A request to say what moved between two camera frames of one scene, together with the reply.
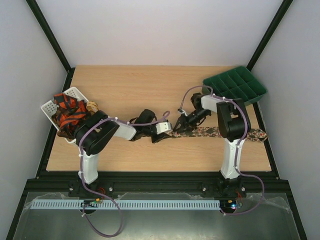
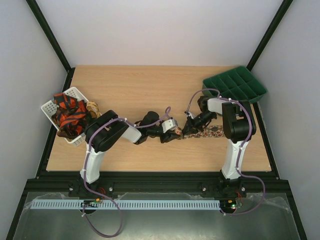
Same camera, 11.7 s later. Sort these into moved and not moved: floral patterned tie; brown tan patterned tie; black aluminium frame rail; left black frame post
Moved: floral patterned tie
Not moved: black aluminium frame rail; left black frame post; brown tan patterned tie
